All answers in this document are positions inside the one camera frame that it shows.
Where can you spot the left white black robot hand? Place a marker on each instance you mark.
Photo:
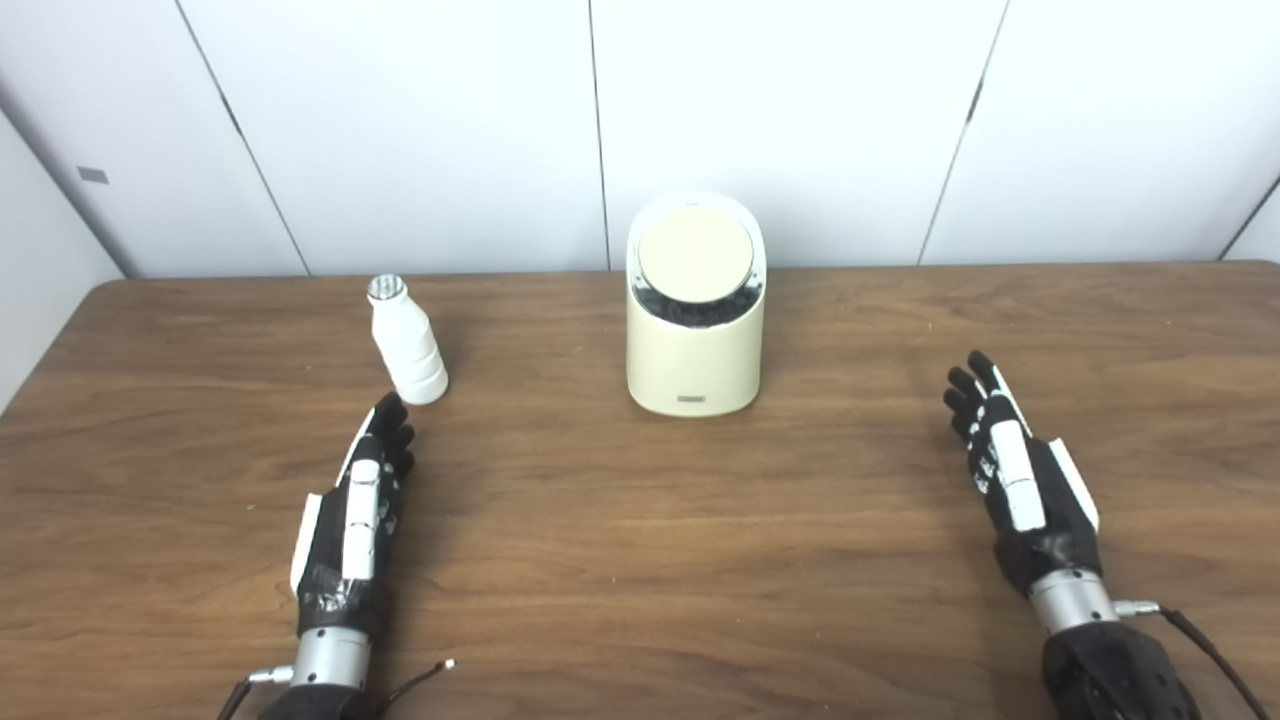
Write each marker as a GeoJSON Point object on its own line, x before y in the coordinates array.
{"type": "Point", "coordinates": [330, 560]}

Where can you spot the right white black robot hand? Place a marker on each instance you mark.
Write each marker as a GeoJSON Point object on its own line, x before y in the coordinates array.
{"type": "Point", "coordinates": [1050, 520]}

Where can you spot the small white plastic bottle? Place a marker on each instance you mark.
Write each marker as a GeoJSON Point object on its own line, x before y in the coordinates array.
{"type": "Point", "coordinates": [410, 350]}

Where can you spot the round cream bin lid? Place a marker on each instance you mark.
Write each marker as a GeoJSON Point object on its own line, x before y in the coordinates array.
{"type": "Point", "coordinates": [695, 255]}

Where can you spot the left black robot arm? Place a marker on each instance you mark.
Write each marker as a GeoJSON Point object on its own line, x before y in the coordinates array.
{"type": "Point", "coordinates": [330, 665]}

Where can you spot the cream-colored round bin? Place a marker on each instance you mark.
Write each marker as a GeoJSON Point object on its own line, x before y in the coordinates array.
{"type": "Point", "coordinates": [693, 365]}

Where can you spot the black bin liner bag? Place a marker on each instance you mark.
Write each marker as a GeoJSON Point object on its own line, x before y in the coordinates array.
{"type": "Point", "coordinates": [695, 313]}

